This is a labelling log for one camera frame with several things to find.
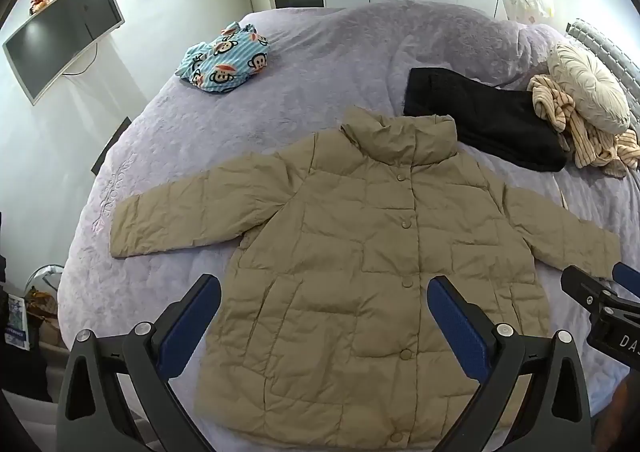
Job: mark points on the grey padded headboard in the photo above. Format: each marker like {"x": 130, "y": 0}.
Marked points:
{"x": 615, "y": 47}

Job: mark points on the brown bag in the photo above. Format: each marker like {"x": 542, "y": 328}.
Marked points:
{"x": 41, "y": 309}

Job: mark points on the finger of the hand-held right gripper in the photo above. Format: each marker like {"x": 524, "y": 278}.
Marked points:
{"x": 580, "y": 282}
{"x": 629, "y": 274}

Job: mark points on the wall-mounted television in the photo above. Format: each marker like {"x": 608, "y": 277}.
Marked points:
{"x": 60, "y": 37}

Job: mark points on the beige puffer jacket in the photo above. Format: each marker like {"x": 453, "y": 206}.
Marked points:
{"x": 350, "y": 257}

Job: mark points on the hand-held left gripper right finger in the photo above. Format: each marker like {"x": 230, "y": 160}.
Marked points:
{"x": 460, "y": 332}

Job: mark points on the beige striped garment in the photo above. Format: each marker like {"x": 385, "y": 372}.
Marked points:
{"x": 590, "y": 147}

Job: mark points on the black garment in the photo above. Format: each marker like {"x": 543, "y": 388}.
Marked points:
{"x": 490, "y": 122}

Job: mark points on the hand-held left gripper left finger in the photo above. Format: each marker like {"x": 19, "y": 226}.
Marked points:
{"x": 187, "y": 332}

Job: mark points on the person's right forearm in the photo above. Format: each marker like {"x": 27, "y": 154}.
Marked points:
{"x": 620, "y": 412}

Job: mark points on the round cream pillow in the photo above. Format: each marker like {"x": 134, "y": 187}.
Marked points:
{"x": 585, "y": 82}

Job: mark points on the blue striped monkey print garment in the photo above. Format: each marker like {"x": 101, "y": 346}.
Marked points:
{"x": 225, "y": 57}

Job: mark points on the purple fleece bed blanket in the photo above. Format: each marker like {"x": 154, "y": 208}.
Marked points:
{"x": 300, "y": 82}

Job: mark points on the blue and white book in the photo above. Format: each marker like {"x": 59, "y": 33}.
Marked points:
{"x": 18, "y": 322}

